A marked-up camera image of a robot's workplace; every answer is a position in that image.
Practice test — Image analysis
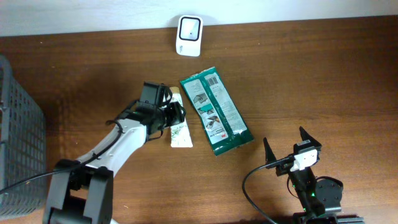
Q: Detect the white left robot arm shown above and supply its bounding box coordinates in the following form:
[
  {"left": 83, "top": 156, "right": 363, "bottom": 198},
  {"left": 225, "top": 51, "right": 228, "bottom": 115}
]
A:
[{"left": 42, "top": 101, "right": 186, "bottom": 223}]

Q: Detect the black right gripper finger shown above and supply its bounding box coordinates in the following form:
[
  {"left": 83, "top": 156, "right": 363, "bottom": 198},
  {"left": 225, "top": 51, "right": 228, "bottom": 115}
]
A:
[
  {"left": 263, "top": 138, "right": 277, "bottom": 169},
  {"left": 299, "top": 126, "right": 322, "bottom": 149}
]

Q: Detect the white barcode scanner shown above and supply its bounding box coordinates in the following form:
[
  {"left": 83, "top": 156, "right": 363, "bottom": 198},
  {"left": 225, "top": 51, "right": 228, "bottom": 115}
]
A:
[{"left": 175, "top": 15, "right": 203, "bottom": 57}]

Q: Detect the grey plastic mesh basket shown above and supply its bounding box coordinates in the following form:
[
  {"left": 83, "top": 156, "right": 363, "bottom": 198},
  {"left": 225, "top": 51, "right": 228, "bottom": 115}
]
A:
[{"left": 1, "top": 55, "right": 47, "bottom": 221}]

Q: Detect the green wipes packet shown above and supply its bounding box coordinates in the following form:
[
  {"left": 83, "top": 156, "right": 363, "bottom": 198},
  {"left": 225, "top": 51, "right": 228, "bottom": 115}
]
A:
[{"left": 180, "top": 67, "right": 254, "bottom": 156}]

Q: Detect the white tube with cork cap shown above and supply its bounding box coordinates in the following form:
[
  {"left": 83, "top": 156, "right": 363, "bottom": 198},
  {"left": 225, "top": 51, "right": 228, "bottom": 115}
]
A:
[{"left": 164, "top": 86, "right": 193, "bottom": 148}]

